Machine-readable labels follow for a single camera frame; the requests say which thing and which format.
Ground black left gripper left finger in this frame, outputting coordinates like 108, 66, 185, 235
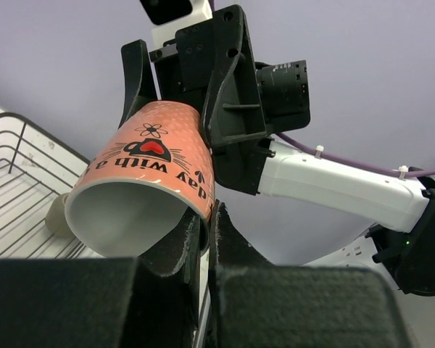
0, 213, 201, 347

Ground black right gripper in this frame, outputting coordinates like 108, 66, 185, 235
119, 4, 310, 195

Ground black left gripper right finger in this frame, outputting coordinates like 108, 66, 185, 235
207, 202, 410, 347

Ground pink mug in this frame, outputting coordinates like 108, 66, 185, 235
65, 101, 215, 257

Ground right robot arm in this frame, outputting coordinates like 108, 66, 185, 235
121, 1, 435, 297

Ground grey green mug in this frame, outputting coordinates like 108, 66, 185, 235
45, 193, 75, 238

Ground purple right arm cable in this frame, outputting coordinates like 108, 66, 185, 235
206, 0, 435, 178

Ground dark wire dish rack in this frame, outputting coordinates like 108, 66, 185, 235
0, 113, 97, 259

